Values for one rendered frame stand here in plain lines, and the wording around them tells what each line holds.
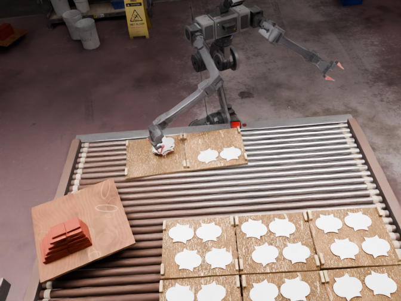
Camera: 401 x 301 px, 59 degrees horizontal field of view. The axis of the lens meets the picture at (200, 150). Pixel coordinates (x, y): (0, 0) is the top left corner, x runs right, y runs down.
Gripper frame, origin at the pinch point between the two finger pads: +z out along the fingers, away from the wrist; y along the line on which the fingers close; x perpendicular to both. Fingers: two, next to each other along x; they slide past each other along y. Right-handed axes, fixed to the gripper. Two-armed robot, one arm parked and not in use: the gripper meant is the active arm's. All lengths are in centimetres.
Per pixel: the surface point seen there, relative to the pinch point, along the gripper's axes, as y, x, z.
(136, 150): -12.9, -10.9, 6.0
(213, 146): 16.9, 35.4, 5.7
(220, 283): 99, -17, 7
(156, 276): 76, -42, 9
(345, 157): 76, 101, 7
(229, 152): 28.7, 40.2, 4.9
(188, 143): 3.2, 23.1, 5.7
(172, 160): 11.2, 5.2, 6.0
